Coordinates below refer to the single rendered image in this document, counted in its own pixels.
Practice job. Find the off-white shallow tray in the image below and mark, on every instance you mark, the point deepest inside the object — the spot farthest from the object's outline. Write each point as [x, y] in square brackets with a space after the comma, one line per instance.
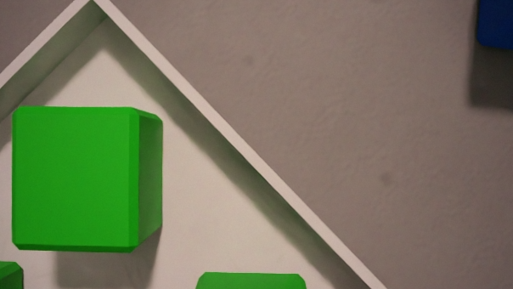
[224, 209]

